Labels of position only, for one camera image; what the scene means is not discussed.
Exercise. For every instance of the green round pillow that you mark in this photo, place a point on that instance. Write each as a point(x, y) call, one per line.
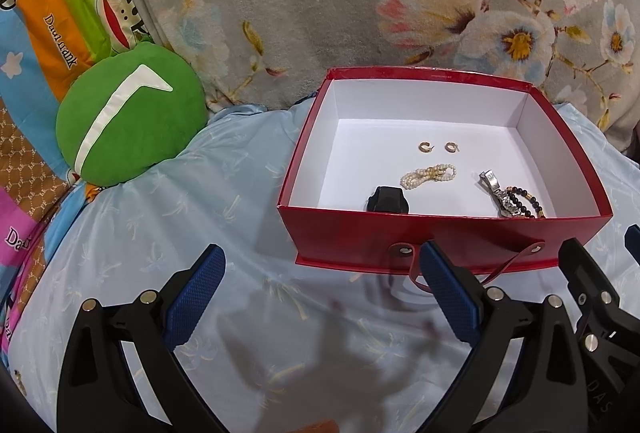
point(140, 128)

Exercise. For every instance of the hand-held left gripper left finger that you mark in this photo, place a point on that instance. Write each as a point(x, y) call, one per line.
point(195, 298)

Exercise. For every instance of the gold hoop earring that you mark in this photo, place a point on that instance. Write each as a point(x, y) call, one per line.
point(426, 147)
point(451, 147)

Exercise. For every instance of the red cardboard box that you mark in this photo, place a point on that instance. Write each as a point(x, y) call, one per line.
point(350, 233)

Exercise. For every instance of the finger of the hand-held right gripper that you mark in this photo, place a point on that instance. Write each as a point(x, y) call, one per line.
point(587, 278)
point(633, 243)

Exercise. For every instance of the small black case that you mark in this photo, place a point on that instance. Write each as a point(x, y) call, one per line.
point(387, 200)

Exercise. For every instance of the silver wrist watch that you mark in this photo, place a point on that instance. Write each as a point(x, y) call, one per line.
point(492, 185)

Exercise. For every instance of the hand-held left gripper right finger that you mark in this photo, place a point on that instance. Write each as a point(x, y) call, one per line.
point(450, 298)

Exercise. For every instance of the light blue bed sheet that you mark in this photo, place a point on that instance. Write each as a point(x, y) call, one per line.
point(175, 223)

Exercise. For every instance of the colourful cartoon printed cloth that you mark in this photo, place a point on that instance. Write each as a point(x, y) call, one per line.
point(55, 13)

